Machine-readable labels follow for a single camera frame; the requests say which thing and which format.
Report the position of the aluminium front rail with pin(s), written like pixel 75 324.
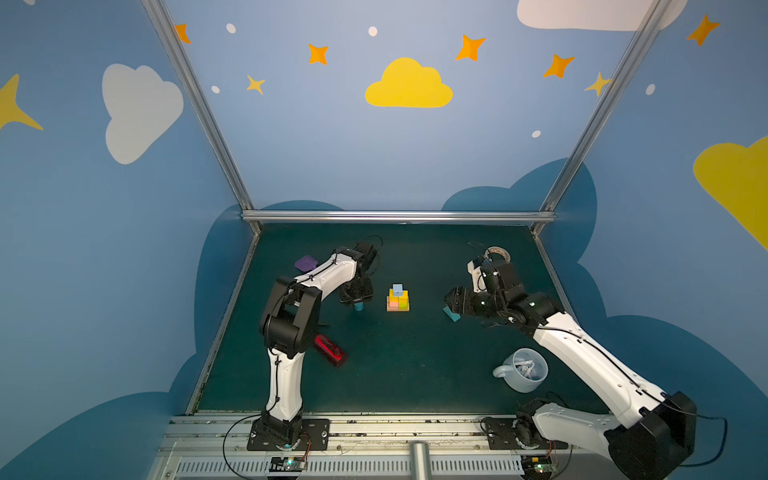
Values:
pixel 361 446

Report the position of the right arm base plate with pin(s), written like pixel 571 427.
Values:
pixel 501 433

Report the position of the teal house-shaped block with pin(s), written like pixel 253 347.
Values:
pixel 455 317

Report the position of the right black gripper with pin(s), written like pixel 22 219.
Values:
pixel 465 301

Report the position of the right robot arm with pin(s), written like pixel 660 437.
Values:
pixel 646 433

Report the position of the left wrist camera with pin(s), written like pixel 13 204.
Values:
pixel 367 253

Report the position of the left circuit board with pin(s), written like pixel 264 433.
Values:
pixel 287 465

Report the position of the circuit board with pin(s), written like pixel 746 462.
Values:
pixel 536 468
pixel 287 465

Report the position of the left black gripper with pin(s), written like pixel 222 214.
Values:
pixel 357 293

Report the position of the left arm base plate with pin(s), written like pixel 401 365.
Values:
pixel 315 435

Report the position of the light blue mug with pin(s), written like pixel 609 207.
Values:
pixel 523 371

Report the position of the right circuit board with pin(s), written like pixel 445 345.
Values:
pixel 536 468

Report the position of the white tape roll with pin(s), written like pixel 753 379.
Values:
pixel 496 250

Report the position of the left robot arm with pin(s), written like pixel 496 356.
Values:
pixel 289 326

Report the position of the aluminium cage frame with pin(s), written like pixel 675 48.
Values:
pixel 638 47

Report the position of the grey camera pole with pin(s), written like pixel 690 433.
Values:
pixel 420 461

